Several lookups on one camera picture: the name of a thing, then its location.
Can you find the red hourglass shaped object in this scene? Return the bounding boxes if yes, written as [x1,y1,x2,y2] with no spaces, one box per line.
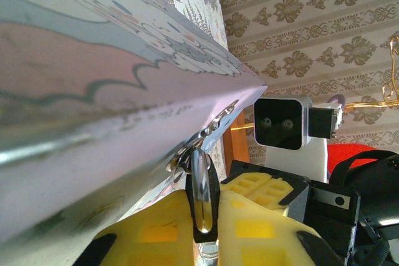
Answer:
[327,142,387,183]

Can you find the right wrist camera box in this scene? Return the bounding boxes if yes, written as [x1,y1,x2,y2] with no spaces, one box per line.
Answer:
[253,95,313,151]

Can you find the orange wooden board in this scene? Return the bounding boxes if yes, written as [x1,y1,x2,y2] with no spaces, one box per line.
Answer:
[222,112,251,183]

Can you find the gold wire stand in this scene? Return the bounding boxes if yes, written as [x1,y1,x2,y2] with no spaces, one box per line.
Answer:
[229,35,399,132]

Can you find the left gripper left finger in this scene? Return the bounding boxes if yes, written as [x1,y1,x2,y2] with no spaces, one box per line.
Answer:
[73,189,196,266]

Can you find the cartoon dog print tin box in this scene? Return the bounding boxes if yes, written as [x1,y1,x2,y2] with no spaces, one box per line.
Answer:
[0,0,268,244]

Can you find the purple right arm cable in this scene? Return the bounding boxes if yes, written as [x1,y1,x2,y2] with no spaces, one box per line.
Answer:
[329,93,346,114]

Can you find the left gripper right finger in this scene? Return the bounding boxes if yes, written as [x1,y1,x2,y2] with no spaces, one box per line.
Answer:
[217,189,341,266]

